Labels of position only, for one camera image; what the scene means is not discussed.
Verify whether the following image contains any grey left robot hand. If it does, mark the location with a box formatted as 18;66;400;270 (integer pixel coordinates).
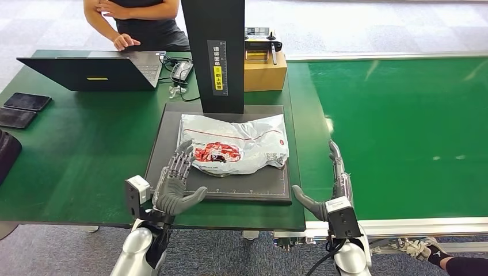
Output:
152;140;208;217

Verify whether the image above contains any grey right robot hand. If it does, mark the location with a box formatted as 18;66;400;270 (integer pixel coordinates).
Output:
291;139;354;223

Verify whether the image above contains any white plastic mailer package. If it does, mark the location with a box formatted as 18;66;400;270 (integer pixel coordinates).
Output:
177;113;291;178

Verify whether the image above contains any green conveyor belt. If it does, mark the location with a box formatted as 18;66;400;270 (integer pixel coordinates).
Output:
287;56;488;223

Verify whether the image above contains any black inbound scanning machine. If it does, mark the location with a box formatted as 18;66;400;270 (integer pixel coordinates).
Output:
144;0;293;206

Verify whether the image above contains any brown cardboard box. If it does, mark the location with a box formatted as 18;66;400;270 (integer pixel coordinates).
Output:
243;51;288;93

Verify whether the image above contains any black delivery box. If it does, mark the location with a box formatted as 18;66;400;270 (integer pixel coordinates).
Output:
0;129;22;186

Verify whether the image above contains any clear plastic piece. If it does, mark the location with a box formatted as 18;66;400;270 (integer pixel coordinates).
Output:
168;85;188;100

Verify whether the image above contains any person's white shoe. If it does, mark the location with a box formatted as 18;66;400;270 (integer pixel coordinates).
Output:
398;236;445;262

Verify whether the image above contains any grey power adapter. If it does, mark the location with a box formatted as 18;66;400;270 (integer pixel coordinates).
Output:
170;60;194;85

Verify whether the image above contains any dark grey laptop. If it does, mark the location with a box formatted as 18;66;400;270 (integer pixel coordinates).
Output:
16;51;167;93

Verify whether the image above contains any person's leg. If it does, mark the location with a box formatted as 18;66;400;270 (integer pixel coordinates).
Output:
426;247;488;276

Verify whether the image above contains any black remote controller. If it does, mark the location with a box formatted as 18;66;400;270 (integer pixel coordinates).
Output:
243;27;283;66

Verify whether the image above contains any black smartphone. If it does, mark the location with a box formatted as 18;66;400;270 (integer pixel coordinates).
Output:
3;92;52;112
0;107;38;130

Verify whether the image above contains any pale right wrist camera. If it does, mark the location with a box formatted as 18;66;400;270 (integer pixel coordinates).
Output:
325;196;362;240

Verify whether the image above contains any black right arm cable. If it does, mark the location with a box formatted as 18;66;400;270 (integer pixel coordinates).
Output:
304;237;346;276

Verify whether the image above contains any aluminium conveyor frame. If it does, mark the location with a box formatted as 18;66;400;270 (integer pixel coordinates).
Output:
272;49;488;254

